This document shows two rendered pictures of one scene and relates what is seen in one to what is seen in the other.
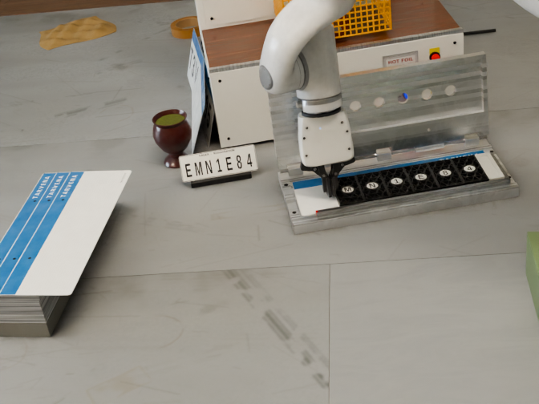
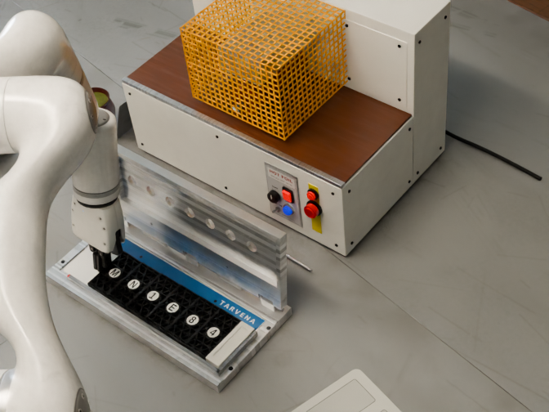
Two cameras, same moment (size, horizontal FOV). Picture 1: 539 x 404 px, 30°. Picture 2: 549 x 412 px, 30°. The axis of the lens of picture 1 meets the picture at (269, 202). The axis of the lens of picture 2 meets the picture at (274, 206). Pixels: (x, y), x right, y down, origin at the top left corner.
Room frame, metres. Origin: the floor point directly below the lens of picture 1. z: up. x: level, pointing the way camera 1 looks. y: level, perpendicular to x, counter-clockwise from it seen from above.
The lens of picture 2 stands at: (1.03, -1.31, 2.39)
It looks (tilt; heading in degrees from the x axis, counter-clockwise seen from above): 46 degrees down; 48
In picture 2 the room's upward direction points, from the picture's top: 7 degrees counter-clockwise
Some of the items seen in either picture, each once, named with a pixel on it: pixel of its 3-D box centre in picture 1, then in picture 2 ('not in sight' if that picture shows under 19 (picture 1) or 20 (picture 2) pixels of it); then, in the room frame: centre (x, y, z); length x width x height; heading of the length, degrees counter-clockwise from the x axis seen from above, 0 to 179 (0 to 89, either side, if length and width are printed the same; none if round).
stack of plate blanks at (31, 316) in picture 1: (46, 248); not in sight; (1.58, 0.43, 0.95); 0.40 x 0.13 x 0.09; 168
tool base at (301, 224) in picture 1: (394, 180); (164, 291); (1.70, -0.25, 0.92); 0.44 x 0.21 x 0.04; 94
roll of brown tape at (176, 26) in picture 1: (189, 27); not in sight; (2.65, 0.16, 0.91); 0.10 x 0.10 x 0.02
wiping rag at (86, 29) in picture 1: (74, 30); not in sight; (2.75, 0.49, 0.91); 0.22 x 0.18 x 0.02; 111
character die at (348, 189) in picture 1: (347, 191); (115, 275); (1.66, -0.15, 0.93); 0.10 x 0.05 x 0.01; 3
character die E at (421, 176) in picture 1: (420, 179); (172, 309); (1.67, -0.30, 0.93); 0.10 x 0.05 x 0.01; 3
